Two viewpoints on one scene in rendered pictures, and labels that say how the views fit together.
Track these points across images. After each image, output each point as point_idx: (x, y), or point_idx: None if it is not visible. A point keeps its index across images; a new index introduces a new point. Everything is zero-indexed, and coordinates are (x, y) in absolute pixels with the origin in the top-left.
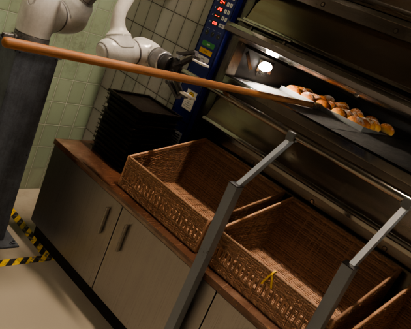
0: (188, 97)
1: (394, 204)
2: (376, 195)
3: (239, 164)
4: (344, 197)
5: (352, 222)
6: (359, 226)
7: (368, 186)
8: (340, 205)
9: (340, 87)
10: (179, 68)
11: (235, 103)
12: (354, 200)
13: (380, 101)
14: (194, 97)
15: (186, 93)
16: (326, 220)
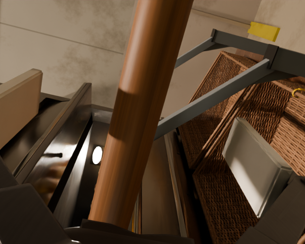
0: (248, 124)
1: (144, 196)
2: (146, 210)
3: None
4: (171, 230)
5: (191, 222)
6: (189, 216)
7: (142, 220)
8: (183, 221)
9: None
10: (107, 227)
11: (134, 230)
12: (167, 221)
13: (35, 164)
14: (226, 154)
15: (250, 187)
16: (213, 234)
